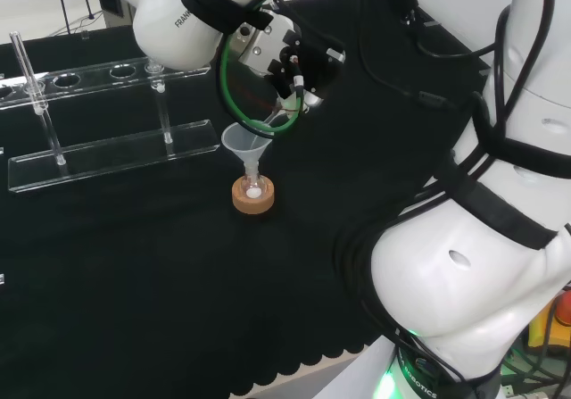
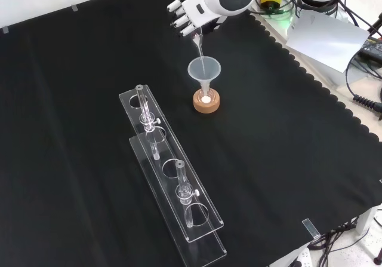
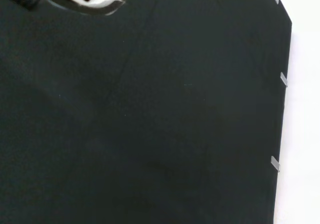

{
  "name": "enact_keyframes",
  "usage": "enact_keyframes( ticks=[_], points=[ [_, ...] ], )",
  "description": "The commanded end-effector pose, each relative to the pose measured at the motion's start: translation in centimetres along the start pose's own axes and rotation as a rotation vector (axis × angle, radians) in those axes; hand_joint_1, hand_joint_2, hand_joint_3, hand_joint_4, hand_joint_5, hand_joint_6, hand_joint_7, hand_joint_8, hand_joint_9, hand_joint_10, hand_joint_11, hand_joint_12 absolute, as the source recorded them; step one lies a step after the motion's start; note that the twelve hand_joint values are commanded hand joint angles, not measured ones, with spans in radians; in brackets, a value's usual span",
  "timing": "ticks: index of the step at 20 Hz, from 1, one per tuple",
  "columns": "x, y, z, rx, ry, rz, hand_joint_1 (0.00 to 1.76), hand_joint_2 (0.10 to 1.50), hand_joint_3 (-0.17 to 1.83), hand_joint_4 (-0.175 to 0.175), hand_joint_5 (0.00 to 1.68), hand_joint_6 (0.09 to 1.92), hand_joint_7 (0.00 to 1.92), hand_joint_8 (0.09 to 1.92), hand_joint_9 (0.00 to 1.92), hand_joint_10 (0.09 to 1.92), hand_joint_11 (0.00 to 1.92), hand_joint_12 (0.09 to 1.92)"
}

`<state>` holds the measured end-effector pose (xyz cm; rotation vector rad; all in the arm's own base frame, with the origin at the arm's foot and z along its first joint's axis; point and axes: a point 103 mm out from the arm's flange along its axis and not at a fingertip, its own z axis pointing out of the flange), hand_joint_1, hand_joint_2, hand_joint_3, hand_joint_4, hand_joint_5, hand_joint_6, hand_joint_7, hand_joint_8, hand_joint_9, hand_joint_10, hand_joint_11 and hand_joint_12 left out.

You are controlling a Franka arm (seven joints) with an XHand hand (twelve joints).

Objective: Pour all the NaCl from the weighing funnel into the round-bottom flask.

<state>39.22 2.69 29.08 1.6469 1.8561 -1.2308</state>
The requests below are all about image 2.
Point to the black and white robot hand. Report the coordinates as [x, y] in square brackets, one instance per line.
[209, 1]

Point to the translucent plastic funnel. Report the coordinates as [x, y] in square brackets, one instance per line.
[212, 70]

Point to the small glass round-bottom flask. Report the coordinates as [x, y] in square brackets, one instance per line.
[210, 95]

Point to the white NaCl powder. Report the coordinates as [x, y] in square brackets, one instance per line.
[205, 100]

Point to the clear acrylic funnel stand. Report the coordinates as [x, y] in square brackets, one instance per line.
[179, 159]

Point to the pale board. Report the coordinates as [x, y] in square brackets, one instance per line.
[325, 40]

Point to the grey tape strip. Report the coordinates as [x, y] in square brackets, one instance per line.
[74, 8]
[4, 29]

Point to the black bench cloth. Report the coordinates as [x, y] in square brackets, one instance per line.
[268, 144]

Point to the black power adapter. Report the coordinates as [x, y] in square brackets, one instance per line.
[371, 47]

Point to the clear cloth clip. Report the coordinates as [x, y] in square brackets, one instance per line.
[310, 228]

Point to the white power strip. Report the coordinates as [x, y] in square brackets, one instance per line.
[301, 258]

